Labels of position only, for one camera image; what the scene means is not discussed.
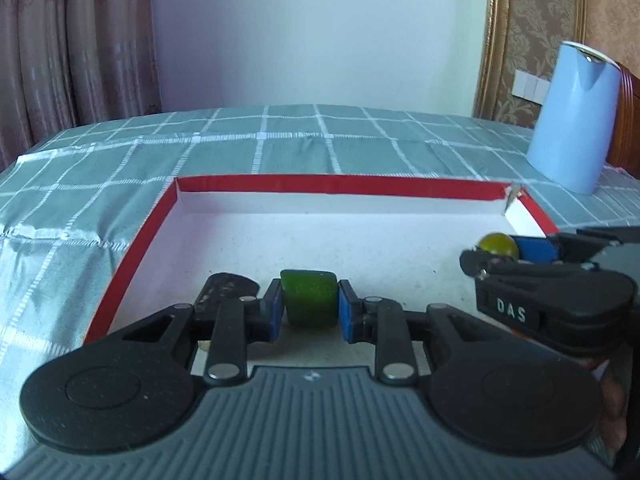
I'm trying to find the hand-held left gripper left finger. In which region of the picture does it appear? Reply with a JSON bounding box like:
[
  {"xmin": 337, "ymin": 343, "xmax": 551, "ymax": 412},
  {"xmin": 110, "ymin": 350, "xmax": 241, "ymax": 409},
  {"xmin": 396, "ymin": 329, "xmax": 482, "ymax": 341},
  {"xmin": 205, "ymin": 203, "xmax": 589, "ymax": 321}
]
[{"xmin": 107, "ymin": 272, "xmax": 287, "ymax": 387}]

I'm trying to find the round yellow-green fruit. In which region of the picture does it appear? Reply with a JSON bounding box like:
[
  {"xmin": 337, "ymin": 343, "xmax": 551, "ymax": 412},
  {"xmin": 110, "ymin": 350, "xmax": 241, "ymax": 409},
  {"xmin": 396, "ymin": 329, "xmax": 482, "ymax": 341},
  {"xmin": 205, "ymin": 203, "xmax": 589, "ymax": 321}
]
[{"xmin": 476, "ymin": 231, "xmax": 521, "ymax": 262}]

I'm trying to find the white wall switch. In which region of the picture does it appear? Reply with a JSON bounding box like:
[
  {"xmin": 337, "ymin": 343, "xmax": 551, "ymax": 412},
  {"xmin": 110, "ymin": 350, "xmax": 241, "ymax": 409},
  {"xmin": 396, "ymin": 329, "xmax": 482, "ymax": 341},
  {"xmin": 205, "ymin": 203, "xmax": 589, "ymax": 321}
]
[{"xmin": 514, "ymin": 70, "xmax": 552, "ymax": 105}]

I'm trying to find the person's right hand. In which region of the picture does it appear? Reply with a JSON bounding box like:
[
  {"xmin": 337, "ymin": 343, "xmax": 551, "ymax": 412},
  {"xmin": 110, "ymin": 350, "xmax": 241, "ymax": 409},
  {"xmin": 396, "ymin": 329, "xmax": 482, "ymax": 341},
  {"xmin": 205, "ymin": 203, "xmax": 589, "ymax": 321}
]
[{"xmin": 597, "ymin": 357, "xmax": 632, "ymax": 468}]

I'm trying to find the wooden headboard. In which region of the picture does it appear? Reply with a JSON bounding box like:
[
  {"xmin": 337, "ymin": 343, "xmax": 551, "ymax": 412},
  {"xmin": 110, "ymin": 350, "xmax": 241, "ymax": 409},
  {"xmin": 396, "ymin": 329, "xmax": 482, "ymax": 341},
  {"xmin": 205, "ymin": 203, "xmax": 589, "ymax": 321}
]
[{"xmin": 605, "ymin": 62, "xmax": 640, "ymax": 182}]

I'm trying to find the gold-framed patterned wall panel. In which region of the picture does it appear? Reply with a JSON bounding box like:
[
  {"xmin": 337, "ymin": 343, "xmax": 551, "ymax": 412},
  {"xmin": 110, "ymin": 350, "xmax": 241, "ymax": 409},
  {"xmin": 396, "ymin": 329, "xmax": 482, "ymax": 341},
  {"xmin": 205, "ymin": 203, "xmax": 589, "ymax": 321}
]
[{"xmin": 473, "ymin": 0, "xmax": 640, "ymax": 128}]

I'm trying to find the red cardboard box white inside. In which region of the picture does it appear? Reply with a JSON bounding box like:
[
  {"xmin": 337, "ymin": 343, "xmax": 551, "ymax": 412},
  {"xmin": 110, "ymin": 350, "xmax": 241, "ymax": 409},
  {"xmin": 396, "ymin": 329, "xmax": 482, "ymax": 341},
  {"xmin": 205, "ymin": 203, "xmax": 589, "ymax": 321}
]
[{"xmin": 82, "ymin": 175, "xmax": 562, "ymax": 376}]

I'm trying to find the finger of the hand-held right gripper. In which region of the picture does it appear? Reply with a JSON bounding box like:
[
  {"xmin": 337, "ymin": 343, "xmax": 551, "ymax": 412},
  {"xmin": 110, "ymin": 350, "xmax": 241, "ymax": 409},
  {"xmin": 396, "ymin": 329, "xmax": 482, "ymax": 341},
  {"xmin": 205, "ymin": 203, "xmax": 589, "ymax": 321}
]
[
  {"xmin": 459, "ymin": 249, "xmax": 601, "ymax": 282},
  {"xmin": 514, "ymin": 226, "xmax": 640, "ymax": 267}
]

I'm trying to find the pink-brown curtain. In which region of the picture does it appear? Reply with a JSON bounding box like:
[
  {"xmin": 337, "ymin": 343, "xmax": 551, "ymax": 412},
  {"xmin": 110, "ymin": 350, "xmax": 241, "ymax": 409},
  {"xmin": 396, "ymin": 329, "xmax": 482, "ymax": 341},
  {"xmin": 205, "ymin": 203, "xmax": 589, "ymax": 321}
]
[{"xmin": 0, "ymin": 0, "xmax": 164, "ymax": 173}]

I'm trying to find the light blue kettle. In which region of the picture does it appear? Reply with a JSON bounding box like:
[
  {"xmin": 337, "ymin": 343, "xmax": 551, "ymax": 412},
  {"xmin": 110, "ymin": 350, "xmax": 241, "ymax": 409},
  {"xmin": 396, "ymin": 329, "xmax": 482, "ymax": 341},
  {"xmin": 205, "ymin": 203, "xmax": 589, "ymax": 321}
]
[{"xmin": 526, "ymin": 40, "xmax": 621, "ymax": 196}]

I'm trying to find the green block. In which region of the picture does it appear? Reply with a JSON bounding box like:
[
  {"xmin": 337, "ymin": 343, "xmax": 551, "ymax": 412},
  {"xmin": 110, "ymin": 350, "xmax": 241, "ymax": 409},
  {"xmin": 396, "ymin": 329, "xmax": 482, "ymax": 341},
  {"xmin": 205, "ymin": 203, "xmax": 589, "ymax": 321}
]
[{"xmin": 279, "ymin": 269, "xmax": 339, "ymax": 329}]

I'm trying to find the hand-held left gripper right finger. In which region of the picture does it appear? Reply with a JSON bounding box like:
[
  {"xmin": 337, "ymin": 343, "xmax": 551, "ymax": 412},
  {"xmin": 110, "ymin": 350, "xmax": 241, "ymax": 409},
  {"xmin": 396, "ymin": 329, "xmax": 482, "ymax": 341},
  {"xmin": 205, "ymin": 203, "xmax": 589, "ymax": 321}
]
[{"xmin": 338, "ymin": 278, "xmax": 517, "ymax": 387}]

